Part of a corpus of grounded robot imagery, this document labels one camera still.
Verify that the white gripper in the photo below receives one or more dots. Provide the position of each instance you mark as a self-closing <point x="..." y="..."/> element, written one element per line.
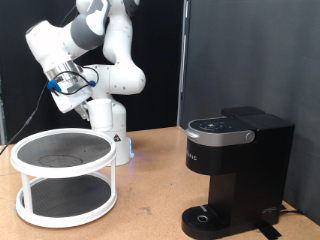
<point x="71" y="98"/>

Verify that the white mug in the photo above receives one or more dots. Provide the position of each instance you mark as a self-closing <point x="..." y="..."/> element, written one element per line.
<point x="101" y="116"/>

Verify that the black Keurig coffee machine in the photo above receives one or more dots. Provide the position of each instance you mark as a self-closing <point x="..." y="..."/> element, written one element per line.
<point x="253" y="173"/>

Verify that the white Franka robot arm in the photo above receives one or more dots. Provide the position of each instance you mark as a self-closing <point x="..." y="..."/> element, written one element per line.
<point x="116" y="80"/>

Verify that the white two-tier turntable shelf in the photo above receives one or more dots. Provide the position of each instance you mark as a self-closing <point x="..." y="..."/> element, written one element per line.
<point x="50" y="146"/>

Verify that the black curtain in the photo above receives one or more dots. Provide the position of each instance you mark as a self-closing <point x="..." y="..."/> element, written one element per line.
<point x="10" y="66"/>

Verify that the silver vertical pole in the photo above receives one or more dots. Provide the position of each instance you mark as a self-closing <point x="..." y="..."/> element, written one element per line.
<point x="182" y="66"/>

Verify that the grey partition panel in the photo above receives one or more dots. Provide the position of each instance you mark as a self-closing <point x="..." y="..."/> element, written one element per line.
<point x="250" y="50"/>

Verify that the black tape strip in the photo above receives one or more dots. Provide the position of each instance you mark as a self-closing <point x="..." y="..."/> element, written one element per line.
<point x="270" y="231"/>

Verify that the grey frame post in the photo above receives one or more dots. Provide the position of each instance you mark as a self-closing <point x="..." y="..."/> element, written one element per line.
<point x="2" y="116"/>

